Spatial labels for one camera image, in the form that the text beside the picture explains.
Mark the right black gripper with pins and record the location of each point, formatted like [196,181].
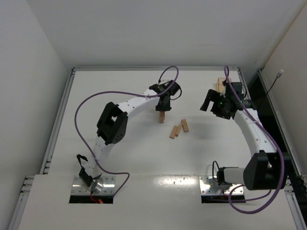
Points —
[214,100]

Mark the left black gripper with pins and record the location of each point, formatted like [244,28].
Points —
[163,107]

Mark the wood block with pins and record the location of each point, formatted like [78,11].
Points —
[179,129]
[162,114]
[185,125]
[161,120]
[173,132]

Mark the clear amber plastic box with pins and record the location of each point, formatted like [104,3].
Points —
[220,84]

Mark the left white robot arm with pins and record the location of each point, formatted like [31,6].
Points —
[112,124]

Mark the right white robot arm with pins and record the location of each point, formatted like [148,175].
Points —
[266,169]

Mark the black cable white plug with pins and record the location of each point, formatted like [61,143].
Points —
[259,93]

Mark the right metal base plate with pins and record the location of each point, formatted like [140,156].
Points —
[209,187]

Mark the metal base plate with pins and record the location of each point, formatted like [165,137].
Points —
[102,186]
[209,187]

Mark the aluminium table frame rail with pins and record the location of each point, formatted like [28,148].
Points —
[146,68]

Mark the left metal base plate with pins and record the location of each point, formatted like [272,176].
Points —
[102,186]

